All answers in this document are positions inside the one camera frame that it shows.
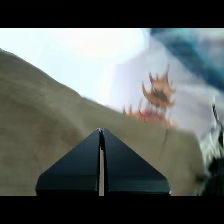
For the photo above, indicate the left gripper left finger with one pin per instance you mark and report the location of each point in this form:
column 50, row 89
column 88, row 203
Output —
column 76, row 170

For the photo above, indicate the brown garment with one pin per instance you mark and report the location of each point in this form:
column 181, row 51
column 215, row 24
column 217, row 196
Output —
column 43, row 133

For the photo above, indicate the black and white garment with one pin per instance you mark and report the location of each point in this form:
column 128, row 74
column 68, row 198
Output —
column 215, row 166

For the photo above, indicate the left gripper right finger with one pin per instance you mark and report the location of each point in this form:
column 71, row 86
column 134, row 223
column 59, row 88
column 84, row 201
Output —
column 131, row 171

